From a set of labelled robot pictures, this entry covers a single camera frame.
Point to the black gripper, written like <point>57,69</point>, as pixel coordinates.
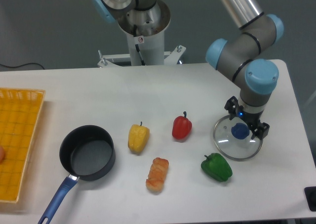
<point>250,115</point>

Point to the glass lid blue knob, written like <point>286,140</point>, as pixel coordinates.
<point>234,139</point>

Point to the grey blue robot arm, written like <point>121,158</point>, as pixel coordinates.
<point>237,60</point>

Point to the green bell pepper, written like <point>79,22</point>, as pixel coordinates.
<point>216,167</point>

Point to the red bell pepper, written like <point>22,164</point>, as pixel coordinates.
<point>182,127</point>

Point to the black device table corner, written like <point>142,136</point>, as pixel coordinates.
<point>310,193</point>

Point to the toasted bread piece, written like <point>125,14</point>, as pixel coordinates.
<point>157,174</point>

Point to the yellow bell pepper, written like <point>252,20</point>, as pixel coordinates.
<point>138,137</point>

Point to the yellow woven basket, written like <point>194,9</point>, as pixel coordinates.
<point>19,114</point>

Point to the black saucepan blue handle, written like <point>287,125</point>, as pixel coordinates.
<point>87,153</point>

